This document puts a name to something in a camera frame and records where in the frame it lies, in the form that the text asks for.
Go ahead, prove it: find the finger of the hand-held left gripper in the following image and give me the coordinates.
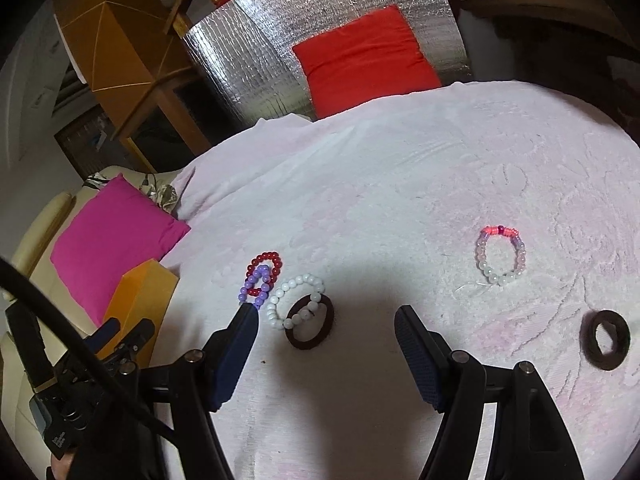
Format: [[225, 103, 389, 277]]
[[114, 317, 155, 363], [87, 319, 122, 357]]

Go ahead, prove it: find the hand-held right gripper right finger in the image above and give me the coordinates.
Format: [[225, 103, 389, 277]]
[[394, 305, 586, 480]]

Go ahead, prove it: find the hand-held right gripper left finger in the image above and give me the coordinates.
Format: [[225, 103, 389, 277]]
[[135, 304, 261, 480]]

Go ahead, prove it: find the orange cardboard box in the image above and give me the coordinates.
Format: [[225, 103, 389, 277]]
[[102, 258, 180, 368]]

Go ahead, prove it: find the purple bead bracelet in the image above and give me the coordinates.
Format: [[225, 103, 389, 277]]
[[237, 266, 273, 309]]

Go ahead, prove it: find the dark hair tie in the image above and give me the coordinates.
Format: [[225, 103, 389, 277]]
[[586, 310, 631, 372], [284, 294, 335, 350]]

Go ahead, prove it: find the red bead bracelet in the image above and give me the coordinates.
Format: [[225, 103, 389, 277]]
[[245, 251, 282, 298]]

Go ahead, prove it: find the pink and white bead bracelet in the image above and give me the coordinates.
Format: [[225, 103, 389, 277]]
[[475, 226, 528, 287]]

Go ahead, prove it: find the magenta cushion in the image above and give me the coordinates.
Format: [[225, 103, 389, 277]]
[[50, 175, 192, 326]]

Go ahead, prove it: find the cream sofa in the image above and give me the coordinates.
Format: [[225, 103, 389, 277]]
[[0, 165, 186, 480]]

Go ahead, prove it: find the floral cloth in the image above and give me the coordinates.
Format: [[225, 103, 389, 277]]
[[85, 170, 180, 221]]

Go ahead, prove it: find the pale pink blanket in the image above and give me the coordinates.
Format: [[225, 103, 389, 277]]
[[160, 79, 640, 480]]

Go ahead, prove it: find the silver foil sheet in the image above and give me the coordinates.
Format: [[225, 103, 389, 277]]
[[182, 0, 473, 128]]

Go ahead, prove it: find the wooden table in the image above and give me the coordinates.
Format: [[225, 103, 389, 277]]
[[52, 0, 203, 173]]

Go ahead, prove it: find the black cable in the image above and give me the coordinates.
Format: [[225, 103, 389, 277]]
[[0, 257, 176, 441]]

